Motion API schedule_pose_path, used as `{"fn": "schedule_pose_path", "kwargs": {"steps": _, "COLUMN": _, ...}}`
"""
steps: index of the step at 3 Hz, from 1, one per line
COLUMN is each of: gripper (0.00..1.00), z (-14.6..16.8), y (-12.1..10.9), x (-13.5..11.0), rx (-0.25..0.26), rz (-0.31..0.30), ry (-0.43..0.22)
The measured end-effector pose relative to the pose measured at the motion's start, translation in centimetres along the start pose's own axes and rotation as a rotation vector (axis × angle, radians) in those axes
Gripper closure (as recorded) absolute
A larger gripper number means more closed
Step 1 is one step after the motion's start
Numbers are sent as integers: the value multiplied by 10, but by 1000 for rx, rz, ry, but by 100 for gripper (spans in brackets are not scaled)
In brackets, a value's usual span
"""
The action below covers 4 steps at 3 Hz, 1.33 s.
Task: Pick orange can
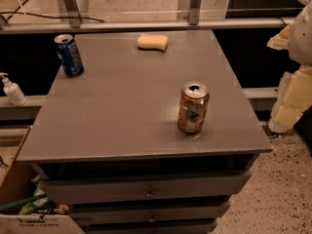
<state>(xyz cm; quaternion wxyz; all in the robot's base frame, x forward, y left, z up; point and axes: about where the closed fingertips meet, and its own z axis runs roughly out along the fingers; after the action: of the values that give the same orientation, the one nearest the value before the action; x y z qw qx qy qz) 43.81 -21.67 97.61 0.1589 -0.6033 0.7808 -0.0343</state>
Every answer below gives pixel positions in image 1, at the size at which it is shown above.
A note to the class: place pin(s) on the orange soda can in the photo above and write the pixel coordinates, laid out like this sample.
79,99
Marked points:
194,98

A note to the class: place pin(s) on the bottom grey drawer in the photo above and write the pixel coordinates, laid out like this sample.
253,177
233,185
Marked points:
190,226

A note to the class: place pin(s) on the blue soda can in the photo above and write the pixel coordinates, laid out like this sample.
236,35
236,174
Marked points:
69,54

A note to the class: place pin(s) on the top grey drawer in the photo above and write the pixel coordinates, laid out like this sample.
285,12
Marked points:
146,187

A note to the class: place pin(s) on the grey drawer cabinet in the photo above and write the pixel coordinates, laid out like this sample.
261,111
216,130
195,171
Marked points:
119,118

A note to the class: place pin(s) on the metal rail frame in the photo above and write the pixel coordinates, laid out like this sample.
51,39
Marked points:
56,16

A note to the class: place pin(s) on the white pump bottle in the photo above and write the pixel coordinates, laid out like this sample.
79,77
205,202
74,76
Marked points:
12,91

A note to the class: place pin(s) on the grey drawer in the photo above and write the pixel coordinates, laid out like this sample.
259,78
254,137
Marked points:
149,211
190,226
146,187

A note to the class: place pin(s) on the middle grey drawer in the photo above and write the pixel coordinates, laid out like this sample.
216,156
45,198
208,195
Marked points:
149,211

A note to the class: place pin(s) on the yellow sponge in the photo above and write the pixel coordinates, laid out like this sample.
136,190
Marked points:
152,42

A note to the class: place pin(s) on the cardboard box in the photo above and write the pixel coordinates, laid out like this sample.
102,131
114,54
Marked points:
15,185

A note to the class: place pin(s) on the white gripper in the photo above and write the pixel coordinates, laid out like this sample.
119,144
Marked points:
302,39

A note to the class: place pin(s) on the green stick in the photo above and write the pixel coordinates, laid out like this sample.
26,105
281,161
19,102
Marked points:
21,202

